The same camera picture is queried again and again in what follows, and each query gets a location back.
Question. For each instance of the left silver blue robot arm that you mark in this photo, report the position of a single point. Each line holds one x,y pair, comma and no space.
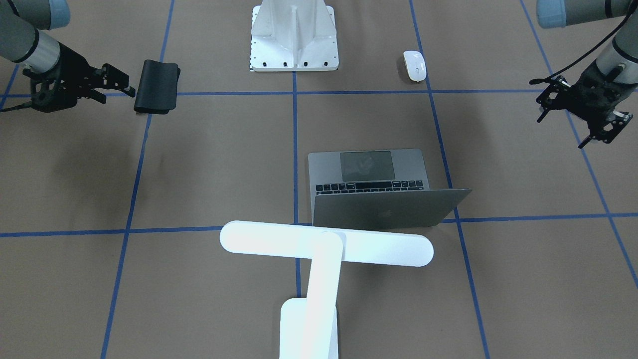
617,44

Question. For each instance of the white computer mouse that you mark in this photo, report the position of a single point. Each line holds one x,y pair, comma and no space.
415,65

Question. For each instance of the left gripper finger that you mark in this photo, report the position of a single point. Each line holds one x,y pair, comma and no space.
605,128

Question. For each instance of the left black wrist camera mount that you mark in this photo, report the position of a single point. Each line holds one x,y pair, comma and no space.
556,97

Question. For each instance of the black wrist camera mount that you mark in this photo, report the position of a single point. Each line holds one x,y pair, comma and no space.
556,97
48,93

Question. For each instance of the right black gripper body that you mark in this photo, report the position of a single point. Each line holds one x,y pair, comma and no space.
73,64

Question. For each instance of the white desk lamp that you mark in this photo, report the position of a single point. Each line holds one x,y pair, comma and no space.
309,325

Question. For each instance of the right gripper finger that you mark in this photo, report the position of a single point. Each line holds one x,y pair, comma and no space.
102,92
114,79

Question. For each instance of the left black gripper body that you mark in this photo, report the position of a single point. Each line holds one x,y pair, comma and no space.
601,90

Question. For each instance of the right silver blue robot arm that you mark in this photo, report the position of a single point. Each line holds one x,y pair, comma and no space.
24,33

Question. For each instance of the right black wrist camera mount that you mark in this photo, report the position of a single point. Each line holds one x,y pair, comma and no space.
48,93

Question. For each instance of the black mouse pad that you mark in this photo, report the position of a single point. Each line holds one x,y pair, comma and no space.
157,92

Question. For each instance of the grey laptop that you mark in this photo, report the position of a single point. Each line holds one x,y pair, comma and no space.
377,190

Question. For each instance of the white pedestal column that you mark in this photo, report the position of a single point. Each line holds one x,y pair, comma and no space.
293,35

